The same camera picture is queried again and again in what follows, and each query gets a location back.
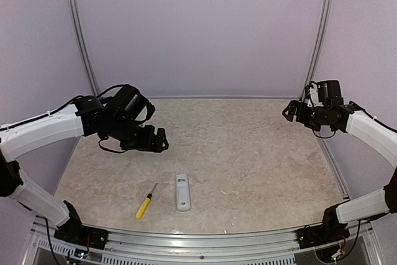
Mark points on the left aluminium corner post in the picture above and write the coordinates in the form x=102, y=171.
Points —
x=82, y=47

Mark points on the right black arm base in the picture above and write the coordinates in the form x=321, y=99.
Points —
x=328, y=231

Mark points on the right aluminium corner post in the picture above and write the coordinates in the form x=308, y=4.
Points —
x=318, y=43

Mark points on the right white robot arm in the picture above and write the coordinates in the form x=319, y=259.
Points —
x=355, y=121

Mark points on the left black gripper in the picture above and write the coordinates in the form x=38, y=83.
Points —
x=146, y=144

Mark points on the front aluminium rail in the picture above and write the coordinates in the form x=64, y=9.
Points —
x=280, y=246

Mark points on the aluminium corner post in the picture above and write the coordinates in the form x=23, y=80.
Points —
x=82, y=47
x=318, y=43

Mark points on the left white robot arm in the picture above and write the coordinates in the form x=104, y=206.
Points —
x=122, y=117

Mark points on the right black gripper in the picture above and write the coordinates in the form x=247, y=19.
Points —
x=293, y=106

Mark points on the yellow handled screwdriver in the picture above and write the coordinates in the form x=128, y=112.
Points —
x=143, y=207

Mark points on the white remote control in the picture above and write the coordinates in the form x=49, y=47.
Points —
x=183, y=200

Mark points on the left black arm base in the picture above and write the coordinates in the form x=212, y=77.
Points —
x=73, y=231

